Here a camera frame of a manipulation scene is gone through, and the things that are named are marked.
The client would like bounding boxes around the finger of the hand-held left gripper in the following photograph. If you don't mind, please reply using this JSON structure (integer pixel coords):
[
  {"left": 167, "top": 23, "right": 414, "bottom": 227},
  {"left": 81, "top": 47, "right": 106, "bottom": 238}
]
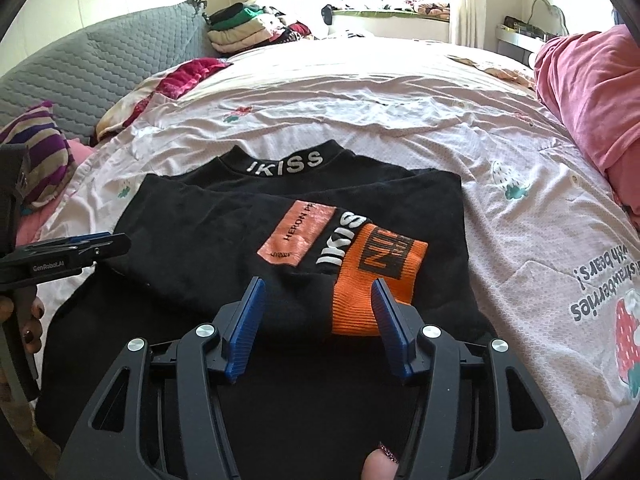
[
  {"left": 75, "top": 234, "right": 132, "bottom": 264},
  {"left": 15, "top": 232, "right": 117, "bottom": 257}
]

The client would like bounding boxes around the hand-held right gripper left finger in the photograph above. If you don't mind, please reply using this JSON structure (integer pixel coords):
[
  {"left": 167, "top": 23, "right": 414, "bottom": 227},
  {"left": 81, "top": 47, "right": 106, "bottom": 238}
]
[{"left": 59, "top": 276, "right": 266, "bottom": 480}]

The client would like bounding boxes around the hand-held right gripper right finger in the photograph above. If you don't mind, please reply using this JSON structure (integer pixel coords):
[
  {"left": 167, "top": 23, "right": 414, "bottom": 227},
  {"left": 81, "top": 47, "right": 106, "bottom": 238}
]
[{"left": 372, "top": 277, "right": 583, "bottom": 480}]

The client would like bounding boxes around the black sweater with orange cuffs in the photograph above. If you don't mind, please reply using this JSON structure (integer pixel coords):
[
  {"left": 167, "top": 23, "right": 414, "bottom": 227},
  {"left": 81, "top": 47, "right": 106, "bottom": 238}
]
[{"left": 34, "top": 140, "right": 498, "bottom": 480}]

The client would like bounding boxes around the pile of folded clothes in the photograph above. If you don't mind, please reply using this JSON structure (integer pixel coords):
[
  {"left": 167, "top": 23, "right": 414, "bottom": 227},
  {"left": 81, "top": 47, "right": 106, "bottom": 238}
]
[{"left": 206, "top": 2, "right": 321, "bottom": 56}]

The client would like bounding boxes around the person's left hand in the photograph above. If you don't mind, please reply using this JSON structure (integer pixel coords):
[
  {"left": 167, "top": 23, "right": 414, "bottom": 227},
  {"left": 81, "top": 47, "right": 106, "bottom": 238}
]
[{"left": 21, "top": 297, "right": 47, "bottom": 356}]

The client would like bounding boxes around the person's right hand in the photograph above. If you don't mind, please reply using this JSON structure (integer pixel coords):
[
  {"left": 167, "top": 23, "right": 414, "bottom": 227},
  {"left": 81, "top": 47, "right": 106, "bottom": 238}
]
[{"left": 361, "top": 442, "right": 401, "bottom": 480}]

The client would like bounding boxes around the pink cloth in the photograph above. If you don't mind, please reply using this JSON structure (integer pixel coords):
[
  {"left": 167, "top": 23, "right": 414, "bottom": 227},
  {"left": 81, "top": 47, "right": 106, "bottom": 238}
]
[{"left": 15, "top": 139, "right": 96, "bottom": 251}]

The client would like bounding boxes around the purple striped pillow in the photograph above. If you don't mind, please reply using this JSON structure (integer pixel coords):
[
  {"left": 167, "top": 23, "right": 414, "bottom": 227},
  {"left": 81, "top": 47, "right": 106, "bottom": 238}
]
[{"left": 0, "top": 101, "right": 76, "bottom": 208}]

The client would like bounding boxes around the grey quilted headboard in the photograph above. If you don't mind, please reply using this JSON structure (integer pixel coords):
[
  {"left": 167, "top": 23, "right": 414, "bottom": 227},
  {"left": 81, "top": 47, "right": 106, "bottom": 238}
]
[{"left": 0, "top": 0, "right": 213, "bottom": 146}]

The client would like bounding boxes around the red floral cloth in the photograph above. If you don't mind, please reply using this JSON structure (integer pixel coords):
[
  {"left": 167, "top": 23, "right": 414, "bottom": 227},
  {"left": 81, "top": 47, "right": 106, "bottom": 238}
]
[{"left": 95, "top": 57, "right": 233, "bottom": 141}]

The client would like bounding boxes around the printed pale pink bedsheet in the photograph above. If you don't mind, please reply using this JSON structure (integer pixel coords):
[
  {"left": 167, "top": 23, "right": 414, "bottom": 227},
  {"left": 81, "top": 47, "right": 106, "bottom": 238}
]
[{"left": 15, "top": 35, "right": 640, "bottom": 480}]

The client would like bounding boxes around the beige patterned cloth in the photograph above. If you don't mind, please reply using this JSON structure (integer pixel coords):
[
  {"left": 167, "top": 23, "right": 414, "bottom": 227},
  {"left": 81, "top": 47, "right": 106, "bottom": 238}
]
[{"left": 447, "top": 55, "right": 537, "bottom": 87}]

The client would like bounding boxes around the white bedside shelf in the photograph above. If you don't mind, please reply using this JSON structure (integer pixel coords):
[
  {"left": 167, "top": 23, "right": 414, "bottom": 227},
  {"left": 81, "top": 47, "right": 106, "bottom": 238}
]
[{"left": 495, "top": 22, "right": 548, "bottom": 68}]

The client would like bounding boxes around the pink quilt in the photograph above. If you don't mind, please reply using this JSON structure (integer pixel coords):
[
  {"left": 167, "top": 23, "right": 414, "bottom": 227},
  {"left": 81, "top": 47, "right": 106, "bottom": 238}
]
[{"left": 532, "top": 24, "right": 640, "bottom": 231}]

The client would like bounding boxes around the green windowsill cover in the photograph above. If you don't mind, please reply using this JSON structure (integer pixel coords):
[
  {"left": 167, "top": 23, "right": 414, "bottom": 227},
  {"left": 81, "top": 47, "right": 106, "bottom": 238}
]
[{"left": 332, "top": 7, "right": 451, "bottom": 23}]

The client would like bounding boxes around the crumpled patterned laundry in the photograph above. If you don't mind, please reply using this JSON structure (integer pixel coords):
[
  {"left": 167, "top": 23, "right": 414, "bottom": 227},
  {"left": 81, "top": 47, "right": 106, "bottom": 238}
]
[{"left": 400, "top": 0, "right": 451, "bottom": 17}]

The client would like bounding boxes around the white curtain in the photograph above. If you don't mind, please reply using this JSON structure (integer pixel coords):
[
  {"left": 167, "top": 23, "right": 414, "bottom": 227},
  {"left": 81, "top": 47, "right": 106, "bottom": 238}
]
[{"left": 447, "top": 0, "right": 493, "bottom": 46}]

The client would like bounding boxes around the white curved lamp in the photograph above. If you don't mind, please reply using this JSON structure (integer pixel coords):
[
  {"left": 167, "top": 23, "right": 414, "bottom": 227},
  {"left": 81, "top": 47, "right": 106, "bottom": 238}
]
[{"left": 530, "top": 0, "right": 568, "bottom": 36}]

